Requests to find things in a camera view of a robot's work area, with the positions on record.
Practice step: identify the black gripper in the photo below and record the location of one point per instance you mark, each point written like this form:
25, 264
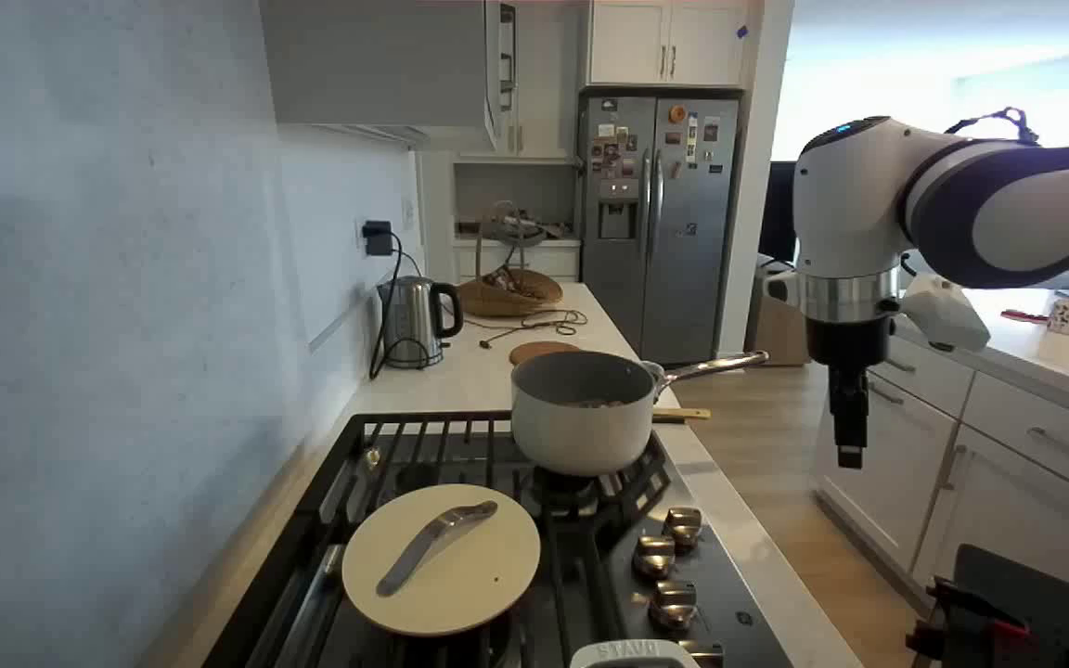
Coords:
847, 351

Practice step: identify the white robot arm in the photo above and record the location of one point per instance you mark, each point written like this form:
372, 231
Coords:
900, 221

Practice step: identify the black gas cooktop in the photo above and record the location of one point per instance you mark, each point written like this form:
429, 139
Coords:
623, 560

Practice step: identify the stainless steel refrigerator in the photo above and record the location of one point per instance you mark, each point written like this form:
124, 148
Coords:
660, 189

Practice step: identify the round brown cork trivet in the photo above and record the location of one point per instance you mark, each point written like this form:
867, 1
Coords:
534, 351

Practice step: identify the grey spoon rest utensil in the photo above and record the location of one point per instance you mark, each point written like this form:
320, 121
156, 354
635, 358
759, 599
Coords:
429, 537

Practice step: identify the stainless electric kettle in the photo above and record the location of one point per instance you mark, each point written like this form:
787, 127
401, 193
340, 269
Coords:
413, 322

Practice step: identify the stainless range hood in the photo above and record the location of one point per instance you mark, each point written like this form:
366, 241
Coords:
419, 67

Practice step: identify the white saucepan with steel handle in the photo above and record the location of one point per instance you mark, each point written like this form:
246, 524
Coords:
591, 415

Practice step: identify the wooden basket with wire handle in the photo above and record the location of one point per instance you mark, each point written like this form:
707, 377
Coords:
509, 291

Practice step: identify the wall power outlet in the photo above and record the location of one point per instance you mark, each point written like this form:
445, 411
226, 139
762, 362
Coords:
378, 241

